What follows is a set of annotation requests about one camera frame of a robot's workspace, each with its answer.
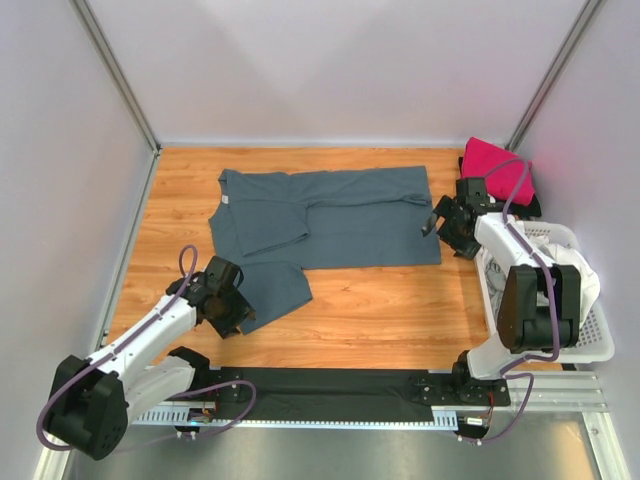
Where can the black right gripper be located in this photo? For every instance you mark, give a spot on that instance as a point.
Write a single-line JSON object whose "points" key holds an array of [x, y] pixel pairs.
{"points": [[465, 248]]}

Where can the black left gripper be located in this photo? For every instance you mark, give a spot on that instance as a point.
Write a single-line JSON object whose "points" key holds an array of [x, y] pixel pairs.
{"points": [[242, 310]]}

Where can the blue-grey t-shirt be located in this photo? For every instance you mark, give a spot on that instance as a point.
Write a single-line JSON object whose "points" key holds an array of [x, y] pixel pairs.
{"points": [[277, 226]]}

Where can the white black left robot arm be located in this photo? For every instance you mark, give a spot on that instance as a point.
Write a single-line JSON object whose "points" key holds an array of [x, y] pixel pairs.
{"points": [[94, 400]]}

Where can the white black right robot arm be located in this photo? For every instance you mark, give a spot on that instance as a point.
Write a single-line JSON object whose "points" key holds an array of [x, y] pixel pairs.
{"points": [[540, 310]]}

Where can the folded pink t-shirt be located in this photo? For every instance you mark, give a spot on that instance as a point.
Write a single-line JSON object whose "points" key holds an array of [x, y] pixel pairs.
{"points": [[501, 168]]}

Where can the grey t-shirt in basket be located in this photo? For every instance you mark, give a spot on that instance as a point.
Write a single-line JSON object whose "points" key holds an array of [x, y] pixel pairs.
{"points": [[496, 281]]}

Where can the folded black t-shirt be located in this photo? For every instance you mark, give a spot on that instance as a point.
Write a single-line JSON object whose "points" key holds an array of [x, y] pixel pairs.
{"points": [[525, 203]]}

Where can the white plastic laundry basket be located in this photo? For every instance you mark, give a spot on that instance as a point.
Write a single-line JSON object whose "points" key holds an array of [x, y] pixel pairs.
{"points": [[595, 343]]}

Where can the white t-shirt in basket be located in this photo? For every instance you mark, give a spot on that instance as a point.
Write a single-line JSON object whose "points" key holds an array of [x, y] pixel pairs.
{"points": [[563, 251]]}

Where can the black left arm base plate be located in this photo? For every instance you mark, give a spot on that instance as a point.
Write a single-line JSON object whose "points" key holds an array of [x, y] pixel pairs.
{"points": [[227, 394]]}

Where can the grey slotted cable duct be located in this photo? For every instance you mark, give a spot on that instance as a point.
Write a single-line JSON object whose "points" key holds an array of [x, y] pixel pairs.
{"points": [[190, 415]]}

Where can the right aluminium corner post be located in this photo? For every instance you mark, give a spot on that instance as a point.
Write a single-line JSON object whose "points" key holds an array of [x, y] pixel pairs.
{"points": [[569, 45]]}

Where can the aluminium corner post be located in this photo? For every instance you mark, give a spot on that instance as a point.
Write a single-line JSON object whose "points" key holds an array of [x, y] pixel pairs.
{"points": [[569, 45], [96, 35]]}

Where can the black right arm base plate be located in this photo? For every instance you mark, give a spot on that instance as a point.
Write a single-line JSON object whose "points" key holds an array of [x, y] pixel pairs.
{"points": [[447, 389]]}

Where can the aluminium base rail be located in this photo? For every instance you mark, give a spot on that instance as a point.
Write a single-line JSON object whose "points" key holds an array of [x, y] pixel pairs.
{"points": [[545, 391]]}

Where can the left aluminium corner post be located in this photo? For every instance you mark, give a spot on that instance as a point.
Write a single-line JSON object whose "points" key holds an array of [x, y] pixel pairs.
{"points": [[96, 35]]}

